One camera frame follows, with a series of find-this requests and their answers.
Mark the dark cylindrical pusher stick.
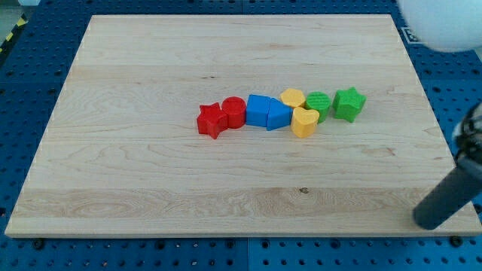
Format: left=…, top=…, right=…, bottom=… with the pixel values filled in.
left=412, top=102, right=482, bottom=231

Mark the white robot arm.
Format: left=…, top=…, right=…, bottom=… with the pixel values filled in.
left=398, top=0, right=481, bottom=230

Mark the yellow heart block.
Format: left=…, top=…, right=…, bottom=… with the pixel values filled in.
left=291, top=107, right=319, bottom=138

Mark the yellow hexagon block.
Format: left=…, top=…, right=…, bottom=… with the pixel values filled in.
left=279, top=88, right=306, bottom=108

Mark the green star block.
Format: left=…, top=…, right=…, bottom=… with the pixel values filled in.
left=332, top=87, right=367, bottom=123

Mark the green cylinder block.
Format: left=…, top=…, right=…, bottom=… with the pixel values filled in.
left=305, top=92, right=331, bottom=123

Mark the blue triangle block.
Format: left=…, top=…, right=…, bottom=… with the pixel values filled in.
left=267, top=98, right=293, bottom=131

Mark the blue cube block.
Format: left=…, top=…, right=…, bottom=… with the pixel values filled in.
left=246, top=94, right=270, bottom=127

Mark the red cylinder block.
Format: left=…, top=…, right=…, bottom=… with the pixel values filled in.
left=221, top=96, right=246, bottom=129

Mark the red star block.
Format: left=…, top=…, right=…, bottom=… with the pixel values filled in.
left=197, top=102, right=228, bottom=139

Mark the light wooden board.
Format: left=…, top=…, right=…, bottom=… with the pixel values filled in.
left=4, top=14, right=482, bottom=239

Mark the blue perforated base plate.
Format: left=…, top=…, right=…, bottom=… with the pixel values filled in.
left=1, top=0, right=481, bottom=270

